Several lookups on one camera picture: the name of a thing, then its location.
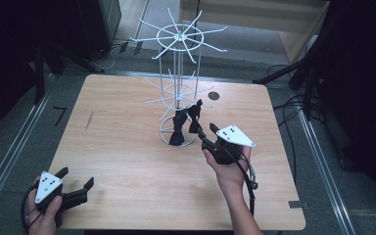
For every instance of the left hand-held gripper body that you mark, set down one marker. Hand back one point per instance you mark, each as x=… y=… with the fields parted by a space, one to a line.
x=47 y=187

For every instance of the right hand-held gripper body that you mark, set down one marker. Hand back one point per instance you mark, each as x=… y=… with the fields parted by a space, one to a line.
x=233 y=136

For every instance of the black cloth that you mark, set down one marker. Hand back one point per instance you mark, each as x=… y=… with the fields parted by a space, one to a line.
x=178 y=129
x=194 y=116

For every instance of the person's left hand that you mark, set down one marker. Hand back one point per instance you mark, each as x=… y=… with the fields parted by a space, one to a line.
x=44 y=222

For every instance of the person's right hand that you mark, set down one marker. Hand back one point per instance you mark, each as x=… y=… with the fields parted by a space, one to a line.
x=230 y=174

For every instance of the dark round table grommet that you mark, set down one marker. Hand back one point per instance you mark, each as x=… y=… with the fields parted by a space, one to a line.
x=213 y=95

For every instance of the black stand leg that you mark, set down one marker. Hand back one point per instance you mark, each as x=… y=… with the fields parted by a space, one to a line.
x=277 y=73

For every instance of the grey tape strip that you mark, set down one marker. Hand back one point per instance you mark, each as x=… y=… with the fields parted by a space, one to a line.
x=295 y=204

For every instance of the black metal stand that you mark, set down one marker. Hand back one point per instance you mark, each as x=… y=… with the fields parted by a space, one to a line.
x=39 y=75

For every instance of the light wooden shelf unit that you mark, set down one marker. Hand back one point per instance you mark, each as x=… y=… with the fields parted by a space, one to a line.
x=258 y=16

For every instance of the black cabinet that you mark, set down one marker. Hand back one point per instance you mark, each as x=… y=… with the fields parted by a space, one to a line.
x=101 y=26

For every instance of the metal floor rail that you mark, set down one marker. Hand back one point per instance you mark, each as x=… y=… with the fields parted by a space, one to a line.
x=324 y=173
x=11 y=153

